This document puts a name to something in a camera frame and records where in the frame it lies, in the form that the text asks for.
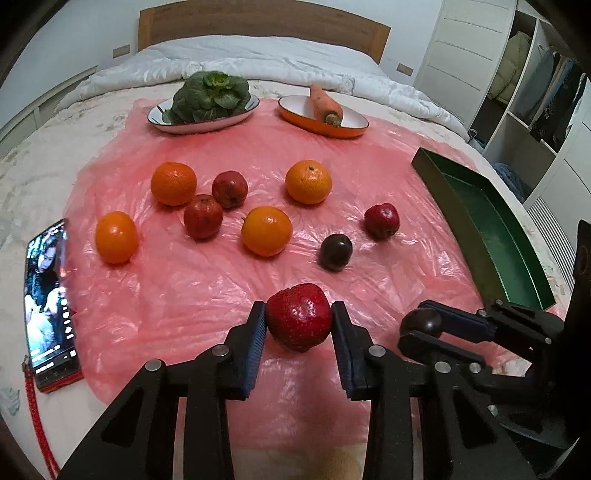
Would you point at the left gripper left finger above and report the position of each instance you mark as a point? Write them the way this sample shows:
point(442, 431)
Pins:
point(134, 437)

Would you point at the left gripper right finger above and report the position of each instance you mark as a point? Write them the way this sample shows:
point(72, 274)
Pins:
point(413, 407)

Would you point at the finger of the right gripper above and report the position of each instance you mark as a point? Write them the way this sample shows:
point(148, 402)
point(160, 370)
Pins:
point(455, 320)
point(429, 350)

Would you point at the dark purple plum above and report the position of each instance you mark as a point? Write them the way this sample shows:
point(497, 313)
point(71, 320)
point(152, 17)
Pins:
point(424, 320)
point(335, 252)

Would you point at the small red apple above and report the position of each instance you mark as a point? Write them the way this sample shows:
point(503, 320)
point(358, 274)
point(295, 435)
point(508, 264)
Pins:
point(382, 221)

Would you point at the bright red apple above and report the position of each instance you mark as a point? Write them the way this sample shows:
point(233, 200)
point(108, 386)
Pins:
point(300, 317)

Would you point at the orange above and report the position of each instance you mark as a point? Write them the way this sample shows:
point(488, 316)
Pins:
point(173, 184)
point(266, 230)
point(308, 182)
point(116, 238)

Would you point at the dull red apple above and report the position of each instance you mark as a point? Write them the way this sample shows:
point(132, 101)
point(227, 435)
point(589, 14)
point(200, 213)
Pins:
point(202, 217)
point(229, 189)

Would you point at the green rectangular tray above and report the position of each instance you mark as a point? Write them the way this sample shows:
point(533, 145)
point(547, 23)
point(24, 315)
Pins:
point(499, 254)

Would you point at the floral bed sheet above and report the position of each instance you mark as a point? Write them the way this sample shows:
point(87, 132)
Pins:
point(36, 180)

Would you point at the smartphone with red case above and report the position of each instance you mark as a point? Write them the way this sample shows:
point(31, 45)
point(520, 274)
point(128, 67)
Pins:
point(50, 333)

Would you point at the blue folded towel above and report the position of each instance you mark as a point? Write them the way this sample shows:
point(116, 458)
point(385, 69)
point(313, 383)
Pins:
point(515, 184)

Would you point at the pink plastic sheet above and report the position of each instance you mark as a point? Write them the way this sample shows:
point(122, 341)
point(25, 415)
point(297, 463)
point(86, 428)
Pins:
point(177, 297)

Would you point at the white wardrobe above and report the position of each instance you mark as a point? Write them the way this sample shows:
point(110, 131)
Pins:
point(461, 61)

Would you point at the hanging clothes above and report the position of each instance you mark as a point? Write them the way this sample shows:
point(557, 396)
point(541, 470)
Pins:
point(549, 98)

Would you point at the carrot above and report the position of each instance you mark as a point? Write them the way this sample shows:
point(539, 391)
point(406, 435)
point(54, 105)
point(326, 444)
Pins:
point(324, 108)

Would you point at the orange oval dish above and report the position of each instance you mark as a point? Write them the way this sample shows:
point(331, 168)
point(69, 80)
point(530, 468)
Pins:
point(299, 111)

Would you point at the white duvet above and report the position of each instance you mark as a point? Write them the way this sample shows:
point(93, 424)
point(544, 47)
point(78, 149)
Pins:
point(284, 60)

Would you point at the white radiator cover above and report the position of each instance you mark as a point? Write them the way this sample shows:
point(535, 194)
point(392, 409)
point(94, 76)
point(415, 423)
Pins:
point(38, 112)

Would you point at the green leafy vegetable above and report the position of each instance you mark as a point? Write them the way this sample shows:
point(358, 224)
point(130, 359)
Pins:
point(208, 96)

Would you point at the wooden headboard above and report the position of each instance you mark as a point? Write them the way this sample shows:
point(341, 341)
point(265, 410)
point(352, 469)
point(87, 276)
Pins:
point(297, 19)

